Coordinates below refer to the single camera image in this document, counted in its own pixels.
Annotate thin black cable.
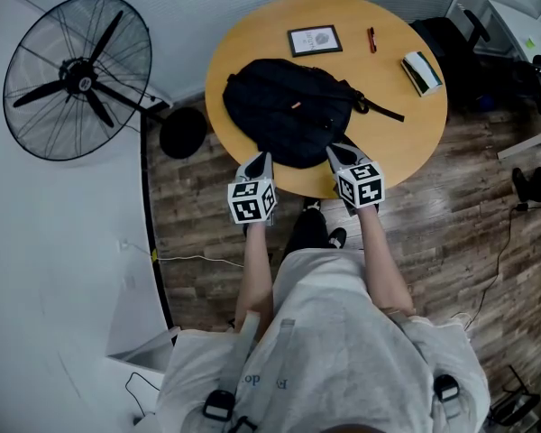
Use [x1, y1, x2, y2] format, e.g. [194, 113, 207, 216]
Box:
[124, 371, 161, 423]

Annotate person's left forearm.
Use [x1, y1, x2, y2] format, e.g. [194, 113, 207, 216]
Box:
[234, 221, 274, 333]

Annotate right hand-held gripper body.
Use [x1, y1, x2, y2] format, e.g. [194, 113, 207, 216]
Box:
[331, 156, 385, 217]

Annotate grey harness strap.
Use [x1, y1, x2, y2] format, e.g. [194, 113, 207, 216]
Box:
[202, 311, 262, 433]
[387, 309, 463, 433]

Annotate black standing fan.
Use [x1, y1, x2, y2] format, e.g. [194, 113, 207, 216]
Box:
[2, 0, 208, 161]

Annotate thin white cable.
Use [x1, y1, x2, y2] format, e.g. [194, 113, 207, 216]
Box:
[151, 250, 244, 270]

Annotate black framed picture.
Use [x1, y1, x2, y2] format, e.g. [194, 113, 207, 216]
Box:
[287, 24, 344, 59]

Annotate black metal rack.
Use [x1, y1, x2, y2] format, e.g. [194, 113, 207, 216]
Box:
[489, 365, 541, 428]

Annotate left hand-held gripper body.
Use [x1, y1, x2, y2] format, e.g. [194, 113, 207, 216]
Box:
[227, 176, 279, 226]

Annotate black office chair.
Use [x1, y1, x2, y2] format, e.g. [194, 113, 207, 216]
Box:
[408, 9, 541, 116]

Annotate black backpack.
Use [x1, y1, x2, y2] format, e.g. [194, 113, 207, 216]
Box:
[222, 58, 406, 170]

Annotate person's right shoe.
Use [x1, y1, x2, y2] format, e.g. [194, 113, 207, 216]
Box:
[327, 226, 348, 250]

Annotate white desk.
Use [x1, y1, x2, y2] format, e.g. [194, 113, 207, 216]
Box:
[484, 0, 541, 160]

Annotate round wooden table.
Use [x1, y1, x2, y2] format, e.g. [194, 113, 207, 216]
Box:
[205, 0, 449, 200]

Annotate person's right forearm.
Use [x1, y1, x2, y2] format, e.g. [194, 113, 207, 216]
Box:
[355, 205, 416, 315]

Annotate white cabinet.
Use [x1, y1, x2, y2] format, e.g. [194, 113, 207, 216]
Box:
[105, 326, 181, 433]

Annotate black power cable with adapter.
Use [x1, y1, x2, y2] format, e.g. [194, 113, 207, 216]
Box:
[463, 202, 531, 331]

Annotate white and green tissue box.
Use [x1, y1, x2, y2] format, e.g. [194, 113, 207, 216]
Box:
[399, 51, 444, 97]

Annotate person's grey shirt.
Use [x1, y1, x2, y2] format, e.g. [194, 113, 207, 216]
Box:
[155, 248, 492, 433]

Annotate person's black trousers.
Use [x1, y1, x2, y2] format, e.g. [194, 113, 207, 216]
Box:
[281, 207, 329, 261]

